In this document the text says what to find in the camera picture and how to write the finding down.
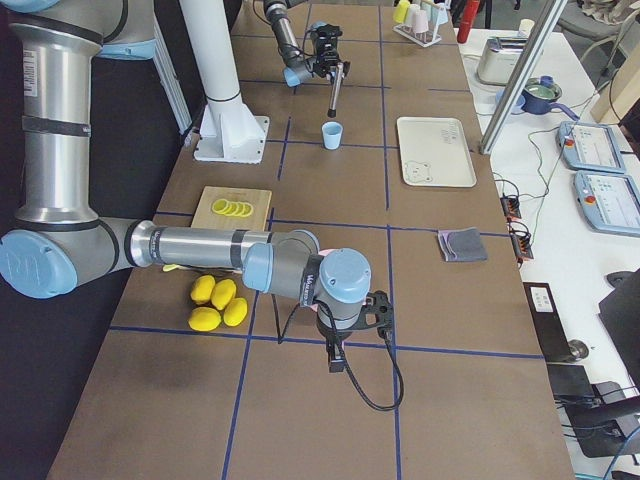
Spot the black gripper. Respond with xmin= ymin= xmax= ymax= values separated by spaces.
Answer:
xmin=316 ymin=320 xmax=354 ymax=373
xmin=313 ymin=49 xmax=350 ymax=84

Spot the black metal muddler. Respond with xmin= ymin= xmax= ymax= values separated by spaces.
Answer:
xmin=327 ymin=62 xmax=344 ymax=118

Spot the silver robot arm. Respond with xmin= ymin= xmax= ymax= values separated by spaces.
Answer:
xmin=1 ymin=1 xmax=373 ymax=372
xmin=263 ymin=1 xmax=350 ymax=87

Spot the light blue plastic cup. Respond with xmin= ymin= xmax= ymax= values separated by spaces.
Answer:
xmin=321 ymin=121 xmax=343 ymax=150

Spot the pink bowl of ice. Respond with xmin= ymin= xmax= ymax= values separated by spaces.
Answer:
xmin=309 ymin=248 xmax=336 ymax=313

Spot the yellow cup on rack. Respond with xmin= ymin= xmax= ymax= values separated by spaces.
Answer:
xmin=393 ymin=0 xmax=411 ymax=24

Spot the white cup rack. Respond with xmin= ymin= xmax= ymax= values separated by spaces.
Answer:
xmin=392 ymin=0 xmax=450 ymax=48

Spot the pink cup on rack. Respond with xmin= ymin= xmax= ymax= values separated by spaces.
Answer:
xmin=411 ymin=9 xmax=429 ymax=35

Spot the yellow lemon front right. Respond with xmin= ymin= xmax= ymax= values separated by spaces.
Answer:
xmin=222 ymin=297 xmax=248 ymax=327

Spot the yellow lemon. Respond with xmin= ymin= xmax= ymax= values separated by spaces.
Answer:
xmin=222 ymin=297 xmax=248 ymax=327
xmin=188 ymin=306 xmax=222 ymax=332
xmin=190 ymin=275 xmax=216 ymax=305
xmin=210 ymin=279 xmax=237 ymax=310

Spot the cream bear serving tray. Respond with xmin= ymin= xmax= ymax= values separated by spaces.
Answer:
xmin=396 ymin=116 xmax=477 ymax=188

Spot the yellow lemon back right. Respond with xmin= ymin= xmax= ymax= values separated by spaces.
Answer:
xmin=210 ymin=279 xmax=237 ymax=310

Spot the yellow lemon front left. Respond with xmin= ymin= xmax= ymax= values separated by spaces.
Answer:
xmin=188 ymin=306 xmax=222 ymax=332

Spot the red bottle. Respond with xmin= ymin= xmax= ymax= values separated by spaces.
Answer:
xmin=457 ymin=0 xmax=480 ymax=44

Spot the yellow lemon back left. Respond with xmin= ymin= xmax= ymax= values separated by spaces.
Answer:
xmin=190 ymin=275 xmax=216 ymax=305

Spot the row of lemon slices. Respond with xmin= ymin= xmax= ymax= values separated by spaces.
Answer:
xmin=211 ymin=198 xmax=254 ymax=218

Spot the folded grey cloth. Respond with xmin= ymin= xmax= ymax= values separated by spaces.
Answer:
xmin=437 ymin=227 xmax=488 ymax=262

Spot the blue bowl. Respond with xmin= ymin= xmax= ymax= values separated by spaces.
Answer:
xmin=495 ymin=90 xmax=526 ymax=115

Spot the yellow plastic knife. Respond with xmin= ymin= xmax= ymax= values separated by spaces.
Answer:
xmin=162 ymin=264 xmax=189 ymax=273

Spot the wooden cutting board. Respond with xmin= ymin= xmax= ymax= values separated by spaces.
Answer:
xmin=191 ymin=186 xmax=272 ymax=231

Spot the blue pot with lid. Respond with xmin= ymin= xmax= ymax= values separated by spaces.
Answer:
xmin=522 ymin=75 xmax=579 ymax=121

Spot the upper orange connector board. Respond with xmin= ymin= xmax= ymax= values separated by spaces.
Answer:
xmin=500 ymin=195 xmax=522 ymax=221

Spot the orange connector board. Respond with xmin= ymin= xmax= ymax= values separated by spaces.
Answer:
xmin=510 ymin=230 xmax=534 ymax=263
xmin=500 ymin=195 xmax=522 ymax=221

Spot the black power strip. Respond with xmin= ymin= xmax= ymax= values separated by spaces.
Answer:
xmin=523 ymin=282 xmax=571 ymax=362

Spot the lower orange connector board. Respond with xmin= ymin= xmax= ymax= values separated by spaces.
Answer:
xmin=510 ymin=230 xmax=534 ymax=263

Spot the upper teach pendant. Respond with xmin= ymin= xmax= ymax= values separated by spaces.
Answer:
xmin=558 ymin=121 xmax=626 ymax=174

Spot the teach pendant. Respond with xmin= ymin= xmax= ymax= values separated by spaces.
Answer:
xmin=574 ymin=171 xmax=639 ymax=237
xmin=558 ymin=121 xmax=626 ymax=174

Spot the lower teach pendant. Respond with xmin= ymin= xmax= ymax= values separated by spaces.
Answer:
xmin=574 ymin=171 xmax=639 ymax=237

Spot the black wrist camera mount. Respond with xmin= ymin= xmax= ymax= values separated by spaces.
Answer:
xmin=361 ymin=290 xmax=394 ymax=343
xmin=311 ymin=24 xmax=343 ymax=55

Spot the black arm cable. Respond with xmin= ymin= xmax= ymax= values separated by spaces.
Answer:
xmin=277 ymin=27 xmax=321 ymax=64

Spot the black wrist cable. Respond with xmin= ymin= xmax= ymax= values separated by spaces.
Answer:
xmin=269 ymin=292 xmax=405 ymax=412

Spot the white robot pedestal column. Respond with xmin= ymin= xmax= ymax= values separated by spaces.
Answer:
xmin=180 ymin=0 xmax=270 ymax=164

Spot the aluminium frame post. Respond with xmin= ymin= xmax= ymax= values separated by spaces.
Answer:
xmin=479 ymin=0 xmax=568 ymax=155

